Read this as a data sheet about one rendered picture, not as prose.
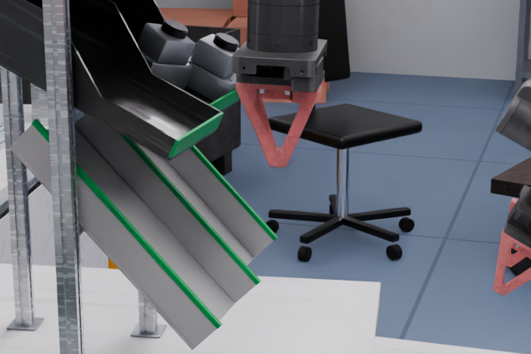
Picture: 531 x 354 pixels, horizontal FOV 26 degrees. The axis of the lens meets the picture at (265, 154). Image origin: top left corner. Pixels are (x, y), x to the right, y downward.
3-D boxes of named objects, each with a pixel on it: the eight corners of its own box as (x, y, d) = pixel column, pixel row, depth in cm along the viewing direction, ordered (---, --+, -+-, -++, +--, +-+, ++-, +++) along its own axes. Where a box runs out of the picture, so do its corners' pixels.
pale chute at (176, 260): (234, 303, 129) (261, 280, 128) (191, 351, 117) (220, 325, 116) (67, 120, 130) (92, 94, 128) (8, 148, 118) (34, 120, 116)
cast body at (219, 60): (234, 99, 138) (257, 47, 136) (221, 107, 134) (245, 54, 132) (175, 66, 140) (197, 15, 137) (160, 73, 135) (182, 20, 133)
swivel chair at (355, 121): (431, 225, 467) (439, -7, 443) (393, 275, 413) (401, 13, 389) (291, 209, 488) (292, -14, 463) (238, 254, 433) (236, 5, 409)
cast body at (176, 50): (163, 70, 137) (186, 18, 134) (184, 89, 134) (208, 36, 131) (108, 65, 130) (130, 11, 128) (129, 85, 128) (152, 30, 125)
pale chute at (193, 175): (254, 258, 144) (278, 237, 142) (217, 296, 132) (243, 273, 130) (103, 92, 145) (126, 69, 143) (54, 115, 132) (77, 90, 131)
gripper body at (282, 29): (230, 79, 89) (232, -17, 87) (251, 56, 98) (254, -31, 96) (314, 84, 88) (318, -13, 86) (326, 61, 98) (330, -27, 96)
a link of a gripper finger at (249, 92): (232, 171, 93) (235, 57, 91) (246, 148, 100) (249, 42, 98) (315, 177, 93) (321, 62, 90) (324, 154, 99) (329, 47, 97)
